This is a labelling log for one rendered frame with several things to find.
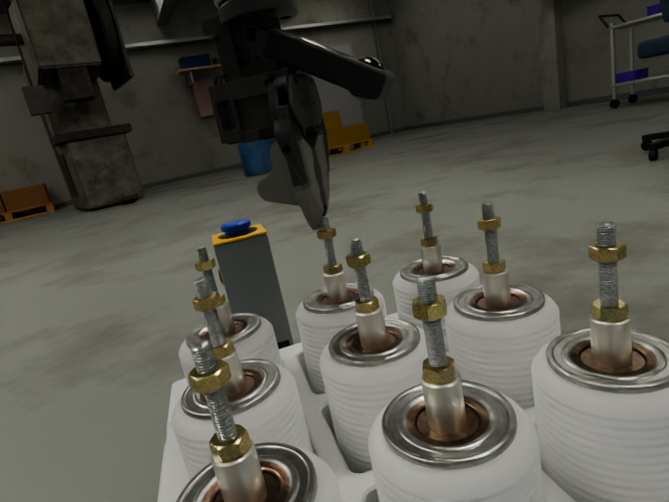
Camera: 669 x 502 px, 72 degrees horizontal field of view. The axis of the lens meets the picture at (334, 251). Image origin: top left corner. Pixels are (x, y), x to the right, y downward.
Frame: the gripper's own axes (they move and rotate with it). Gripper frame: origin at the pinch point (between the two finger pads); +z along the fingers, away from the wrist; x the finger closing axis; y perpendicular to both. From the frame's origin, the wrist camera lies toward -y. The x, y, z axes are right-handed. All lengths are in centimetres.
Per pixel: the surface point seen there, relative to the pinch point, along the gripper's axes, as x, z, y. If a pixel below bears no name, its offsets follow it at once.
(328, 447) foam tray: 14.0, 16.3, -2.1
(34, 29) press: -405, -181, 469
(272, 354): 6.8, 11.9, 5.5
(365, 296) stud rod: 10.1, 5.0, -6.3
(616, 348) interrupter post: 13.8, 7.8, -22.7
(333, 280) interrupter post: 1.0, 6.7, -0.1
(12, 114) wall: -568, -135, 757
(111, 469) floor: 1, 34, 42
